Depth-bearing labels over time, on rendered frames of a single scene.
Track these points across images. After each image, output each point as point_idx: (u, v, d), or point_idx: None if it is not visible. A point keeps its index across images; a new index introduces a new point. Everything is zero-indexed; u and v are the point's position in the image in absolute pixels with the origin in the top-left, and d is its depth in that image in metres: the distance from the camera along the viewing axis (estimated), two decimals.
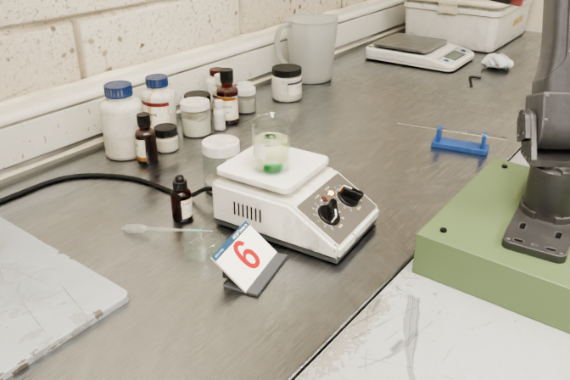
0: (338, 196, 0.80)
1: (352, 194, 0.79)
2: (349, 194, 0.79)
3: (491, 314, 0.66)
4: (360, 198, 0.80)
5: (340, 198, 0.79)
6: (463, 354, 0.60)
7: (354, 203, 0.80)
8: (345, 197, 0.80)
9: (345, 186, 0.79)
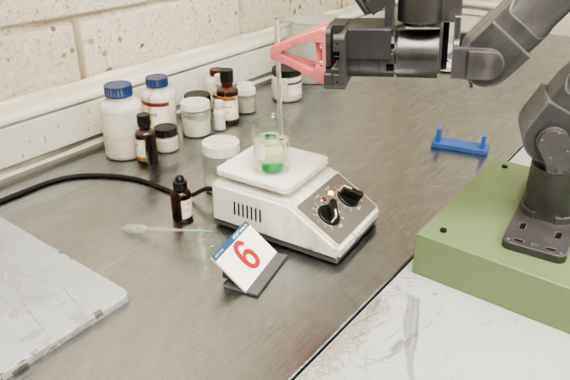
0: (338, 196, 0.80)
1: (352, 194, 0.79)
2: (349, 194, 0.79)
3: (491, 314, 0.66)
4: (360, 198, 0.80)
5: (340, 198, 0.79)
6: (463, 354, 0.60)
7: (354, 203, 0.80)
8: (345, 197, 0.80)
9: (345, 186, 0.79)
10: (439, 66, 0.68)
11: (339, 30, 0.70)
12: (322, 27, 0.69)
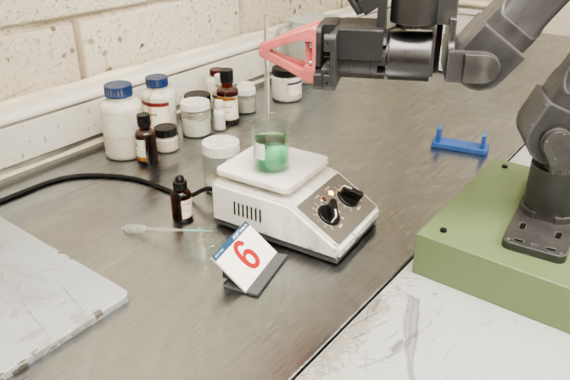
0: (338, 196, 0.80)
1: (352, 194, 0.79)
2: (349, 194, 0.79)
3: (491, 314, 0.66)
4: (360, 198, 0.80)
5: (340, 198, 0.79)
6: (463, 354, 0.60)
7: (354, 203, 0.80)
8: (345, 197, 0.80)
9: (345, 186, 0.79)
10: (432, 69, 0.66)
11: (330, 29, 0.68)
12: (313, 26, 0.67)
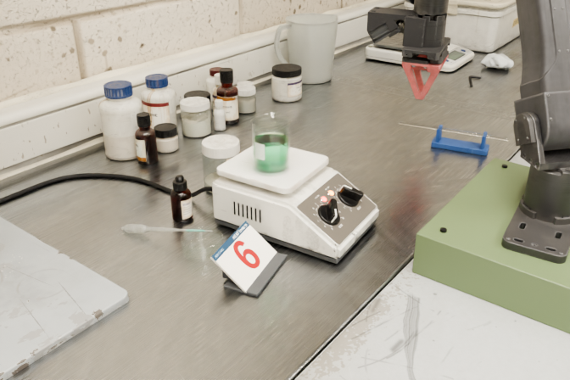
0: (338, 196, 0.80)
1: (352, 194, 0.79)
2: (349, 194, 0.79)
3: (491, 314, 0.66)
4: (360, 198, 0.80)
5: (340, 198, 0.79)
6: (463, 354, 0.60)
7: (354, 203, 0.80)
8: (345, 197, 0.80)
9: (345, 186, 0.79)
10: None
11: None
12: (401, 63, 1.03)
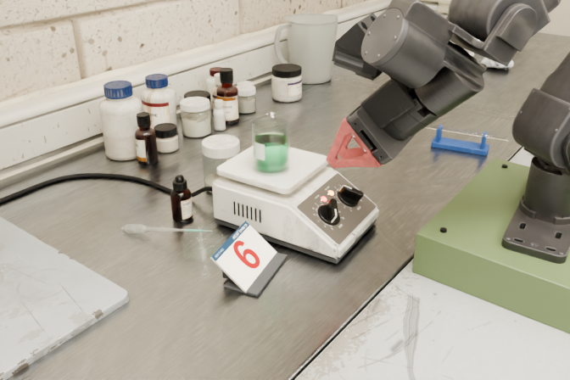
0: (338, 196, 0.80)
1: (352, 194, 0.79)
2: (349, 194, 0.79)
3: (491, 314, 0.66)
4: (360, 198, 0.80)
5: (340, 198, 0.79)
6: (463, 354, 0.60)
7: (354, 203, 0.80)
8: (345, 197, 0.80)
9: (345, 186, 0.79)
10: (477, 84, 0.58)
11: None
12: (344, 118, 0.66)
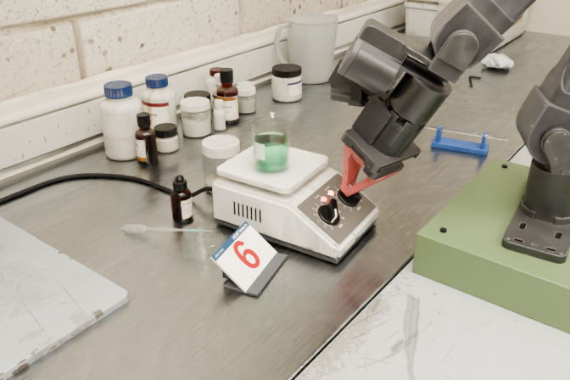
0: (338, 190, 0.80)
1: None
2: None
3: (491, 314, 0.66)
4: (355, 201, 0.79)
5: (338, 192, 0.80)
6: (463, 354, 0.60)
7: (348, 202, 0.79)
8: (344, 194, 0.80)
9: None
10: (438, 88, 0.67)
11: None
12: None
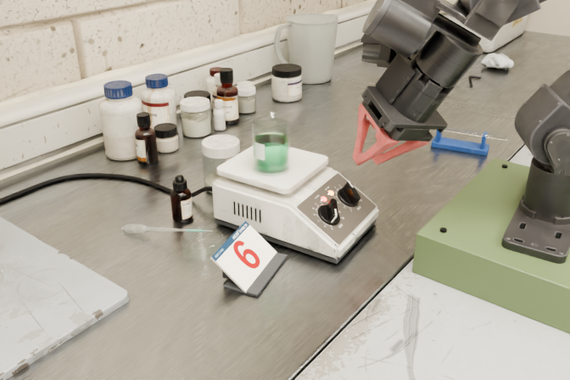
0: (339, 189, 0.81)
1: (349, 192, 0.79)
2: (347, 192, 0.80)
3: (491, 314, 0.66)
4: (354, 201, 0.79)
5: (338, 190, 0.80)
6: (463, 354, 0.60)
7: (346, 201, 0.79)
8: (344, 193, 0.80)
9: (349, 181, 0.80)
10: (472, 47, 0.63)
11: None
12: (362, 103, 0.72)
